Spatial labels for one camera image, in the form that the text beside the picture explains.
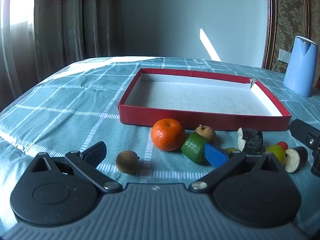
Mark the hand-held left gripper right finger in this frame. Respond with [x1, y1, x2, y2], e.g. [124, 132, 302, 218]
[189, 142, 286, 193]

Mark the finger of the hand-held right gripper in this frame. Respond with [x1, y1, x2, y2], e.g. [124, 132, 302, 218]
[311, 148, 320, 177]
[290, 119, 320, 153]

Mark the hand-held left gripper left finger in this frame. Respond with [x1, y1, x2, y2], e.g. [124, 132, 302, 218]
[26, 141, 123, 194]

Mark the long dark eggplant piece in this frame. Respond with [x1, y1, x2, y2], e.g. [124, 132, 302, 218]
[283, 146, 309, 174]

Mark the small brown round fruit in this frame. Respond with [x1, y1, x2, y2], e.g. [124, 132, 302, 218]
[115, 150, 140, 175]

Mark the thick dark eggplant piece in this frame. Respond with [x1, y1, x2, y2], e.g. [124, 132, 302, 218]
[237, 127, 264, 155]

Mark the orange tangerine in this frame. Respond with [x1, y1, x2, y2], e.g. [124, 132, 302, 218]
[151, 118, 186, 152]

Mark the red cardboard box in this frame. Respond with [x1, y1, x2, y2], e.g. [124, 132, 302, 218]
[118, 67, 292, 132]

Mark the green cucumber piece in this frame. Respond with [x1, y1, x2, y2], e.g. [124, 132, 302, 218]
[181, 132, 208, 165]

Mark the brown longan with stem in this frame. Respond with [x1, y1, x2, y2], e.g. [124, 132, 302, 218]
[195, 125, 217, 142]

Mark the light blue kettle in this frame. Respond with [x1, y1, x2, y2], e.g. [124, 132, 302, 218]
[283, 36, 319, 98]

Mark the patterned brown curtain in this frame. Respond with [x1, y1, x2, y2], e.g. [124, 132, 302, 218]
[34, 0, 123, 83]

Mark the sheer white curtain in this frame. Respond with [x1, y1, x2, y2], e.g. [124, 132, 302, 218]
[0, 0, 38, 110]

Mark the white wall switch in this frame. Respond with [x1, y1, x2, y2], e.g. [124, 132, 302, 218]
[278, 49, 292, 63]

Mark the dark wooden frame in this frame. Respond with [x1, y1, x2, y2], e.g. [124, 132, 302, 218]
[261, 0, 312, 70]

